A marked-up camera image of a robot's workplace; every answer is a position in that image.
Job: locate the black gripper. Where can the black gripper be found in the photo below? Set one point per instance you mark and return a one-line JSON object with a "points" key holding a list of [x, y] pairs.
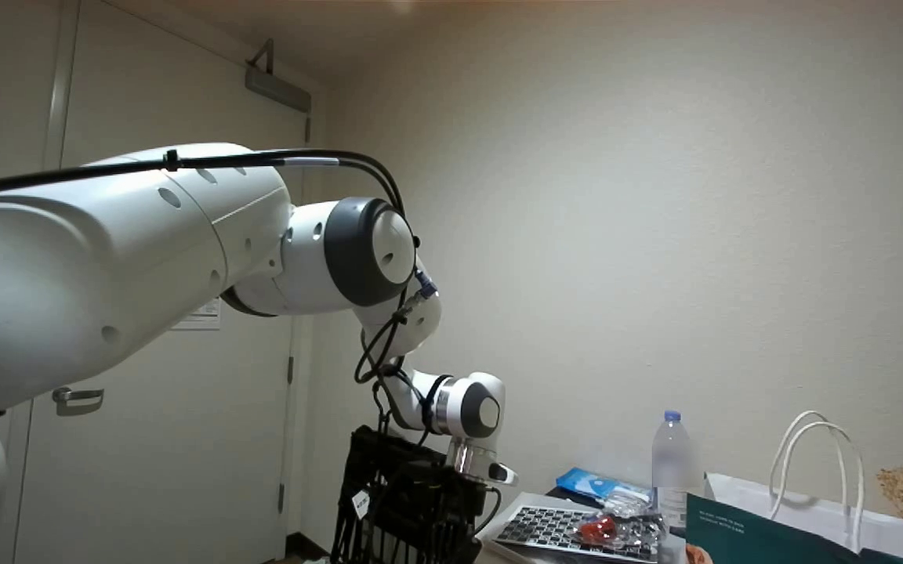
{"points": [[472, 503]]}

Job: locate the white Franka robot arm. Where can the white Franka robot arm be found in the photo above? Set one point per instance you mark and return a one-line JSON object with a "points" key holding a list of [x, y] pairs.
{"points": [[86, 261]]}

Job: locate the black white checkerboard board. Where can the black white checkerboard board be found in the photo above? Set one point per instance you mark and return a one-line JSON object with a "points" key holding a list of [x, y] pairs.
{"points": [[548, 526]]}

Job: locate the blue snack packet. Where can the blue snack packet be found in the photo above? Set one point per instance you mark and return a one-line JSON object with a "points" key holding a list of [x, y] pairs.
{"points": [[598, 486]]}

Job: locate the small red object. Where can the small red object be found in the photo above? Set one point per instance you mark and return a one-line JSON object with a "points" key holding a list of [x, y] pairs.
{"points": [[598, 529]]}

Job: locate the clear plastic water bottle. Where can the clear plastic water bottle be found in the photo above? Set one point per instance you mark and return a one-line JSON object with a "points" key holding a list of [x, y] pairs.
{"points": [[672, 472]]}

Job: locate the white door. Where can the white door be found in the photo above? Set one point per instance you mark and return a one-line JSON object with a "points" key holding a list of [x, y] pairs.
{"points": [[179, 449]]}

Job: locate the teal doughnut print gift bag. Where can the teal doughnut print gift bag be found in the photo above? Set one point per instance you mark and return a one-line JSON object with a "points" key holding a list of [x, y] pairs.
{"points": [[777, 534]]}

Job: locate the grey door closer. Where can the grey door closer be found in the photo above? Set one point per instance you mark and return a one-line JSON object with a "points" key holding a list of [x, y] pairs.
{"points": [[278, 85]]}

